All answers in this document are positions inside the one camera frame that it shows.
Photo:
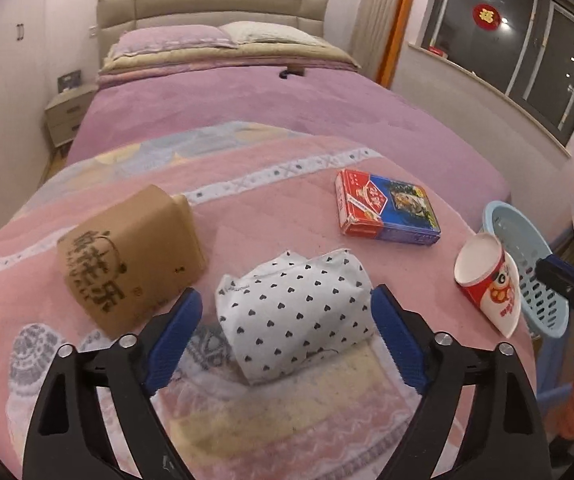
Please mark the grey nightstand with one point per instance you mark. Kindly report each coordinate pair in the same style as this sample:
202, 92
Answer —
69, 115

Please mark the small black object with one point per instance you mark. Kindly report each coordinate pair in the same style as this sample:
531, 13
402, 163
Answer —
292, 72

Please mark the beige and orange curtain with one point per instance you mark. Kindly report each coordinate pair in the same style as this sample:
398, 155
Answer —
382, 20

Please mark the brown paper packet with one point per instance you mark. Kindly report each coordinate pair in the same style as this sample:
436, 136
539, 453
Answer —
132, 260

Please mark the purple pillow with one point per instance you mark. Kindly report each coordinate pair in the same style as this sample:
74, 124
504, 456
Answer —
172, 40

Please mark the dark framed window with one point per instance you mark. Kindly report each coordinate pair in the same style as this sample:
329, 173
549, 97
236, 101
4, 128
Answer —
522, 45

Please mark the beige padded headboard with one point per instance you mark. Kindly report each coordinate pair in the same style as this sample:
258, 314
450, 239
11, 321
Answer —
207, 7

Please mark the white heart print tissue pack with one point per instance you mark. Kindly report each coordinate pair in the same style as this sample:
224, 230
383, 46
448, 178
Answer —
292, 310

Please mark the small picture frame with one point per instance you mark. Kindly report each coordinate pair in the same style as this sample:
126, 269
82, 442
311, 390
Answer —
69, 81

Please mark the small red box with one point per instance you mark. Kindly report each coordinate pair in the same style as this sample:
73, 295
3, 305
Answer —
437, 50

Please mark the red and blue card box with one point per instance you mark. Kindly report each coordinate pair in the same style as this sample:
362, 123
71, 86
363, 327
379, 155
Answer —
387, 210

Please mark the light blue plastic basket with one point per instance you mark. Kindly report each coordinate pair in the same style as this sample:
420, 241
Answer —
517, 230

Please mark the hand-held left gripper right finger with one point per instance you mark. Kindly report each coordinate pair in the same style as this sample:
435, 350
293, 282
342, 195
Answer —
397, 340

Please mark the folded beige quilt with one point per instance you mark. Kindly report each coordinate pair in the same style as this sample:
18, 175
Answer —
217, 62

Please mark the pale green pillow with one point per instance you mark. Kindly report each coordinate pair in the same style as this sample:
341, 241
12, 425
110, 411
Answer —
272, 32

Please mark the round red window sticker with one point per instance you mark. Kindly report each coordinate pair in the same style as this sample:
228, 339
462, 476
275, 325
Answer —
485, 16

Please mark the red panda paper cup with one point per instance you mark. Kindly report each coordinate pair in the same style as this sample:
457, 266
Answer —
492, 295

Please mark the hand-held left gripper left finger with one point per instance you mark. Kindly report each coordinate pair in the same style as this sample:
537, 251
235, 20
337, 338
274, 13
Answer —
172, 340

